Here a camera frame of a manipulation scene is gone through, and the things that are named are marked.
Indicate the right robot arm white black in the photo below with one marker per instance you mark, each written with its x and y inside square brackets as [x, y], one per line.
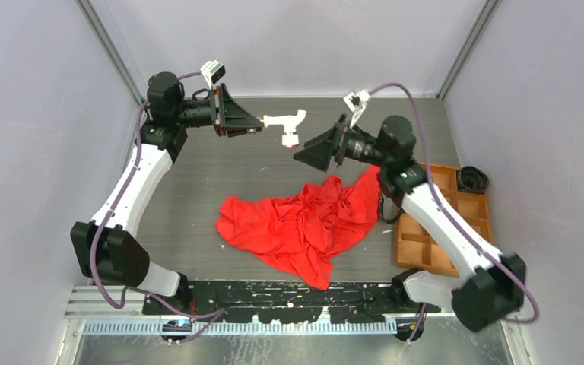
[492, 284]

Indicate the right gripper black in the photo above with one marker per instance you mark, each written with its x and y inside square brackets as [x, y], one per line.
[334, 142]

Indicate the orange compartment tray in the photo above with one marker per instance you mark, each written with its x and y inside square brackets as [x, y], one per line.
[445, 232]

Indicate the slotted cable duct grey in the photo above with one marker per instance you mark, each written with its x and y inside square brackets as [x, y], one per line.
[182, 327]

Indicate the white faucet with chrome head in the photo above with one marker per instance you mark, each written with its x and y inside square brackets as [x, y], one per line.
[289, 123]

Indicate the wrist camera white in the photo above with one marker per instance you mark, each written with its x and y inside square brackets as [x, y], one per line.
[356, 103]
[212, 71]

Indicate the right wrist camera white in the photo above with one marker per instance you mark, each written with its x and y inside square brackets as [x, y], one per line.
[356, 103]

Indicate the red cloth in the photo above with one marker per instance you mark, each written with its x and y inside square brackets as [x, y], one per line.
[299, 234]

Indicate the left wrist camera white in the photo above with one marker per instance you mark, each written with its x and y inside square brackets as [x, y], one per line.
[212, 71]

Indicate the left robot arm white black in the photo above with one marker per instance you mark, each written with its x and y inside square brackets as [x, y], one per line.
[106, 246]

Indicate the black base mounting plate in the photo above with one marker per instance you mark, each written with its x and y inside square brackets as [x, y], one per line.
[294, 302]

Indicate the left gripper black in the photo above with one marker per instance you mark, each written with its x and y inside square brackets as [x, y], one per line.
[226, 115]

